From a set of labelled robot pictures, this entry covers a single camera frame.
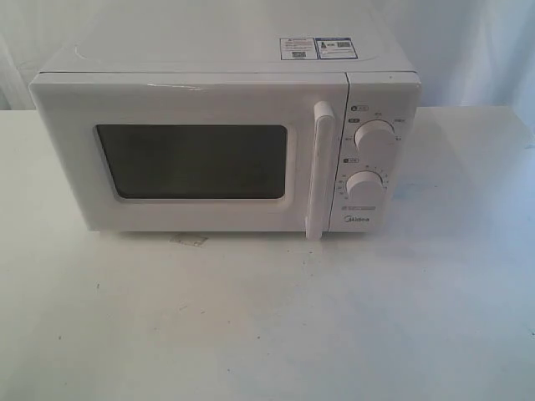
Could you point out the clear tape patch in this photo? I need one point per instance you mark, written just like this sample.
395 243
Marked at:
187 239

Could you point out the lower white control knob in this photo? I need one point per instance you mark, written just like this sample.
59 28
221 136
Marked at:
365 186

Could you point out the upper white control knob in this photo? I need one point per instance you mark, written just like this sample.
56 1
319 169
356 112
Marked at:
374 133

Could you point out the white microwave oven body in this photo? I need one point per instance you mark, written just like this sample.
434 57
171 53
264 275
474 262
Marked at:
381 86

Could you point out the white microwave door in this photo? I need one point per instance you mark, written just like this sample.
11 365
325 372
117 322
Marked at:
197 152

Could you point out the white control knob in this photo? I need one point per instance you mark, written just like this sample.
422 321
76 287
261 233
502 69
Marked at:
374 133
365 186

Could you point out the blue warning sticker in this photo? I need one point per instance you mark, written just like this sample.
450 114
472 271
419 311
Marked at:
317 49

